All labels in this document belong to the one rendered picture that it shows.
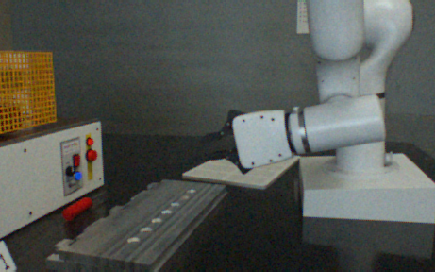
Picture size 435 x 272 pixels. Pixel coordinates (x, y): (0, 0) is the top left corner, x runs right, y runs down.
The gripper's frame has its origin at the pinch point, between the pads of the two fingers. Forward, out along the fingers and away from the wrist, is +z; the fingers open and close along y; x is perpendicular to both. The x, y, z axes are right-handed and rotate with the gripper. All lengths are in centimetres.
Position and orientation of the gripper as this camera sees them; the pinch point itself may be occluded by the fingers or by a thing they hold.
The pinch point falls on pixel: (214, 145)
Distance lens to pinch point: 83.2
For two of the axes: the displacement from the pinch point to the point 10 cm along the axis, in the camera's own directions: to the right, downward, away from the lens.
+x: 2.9, -1.8, 9.4
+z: -9.3, 1.7, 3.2
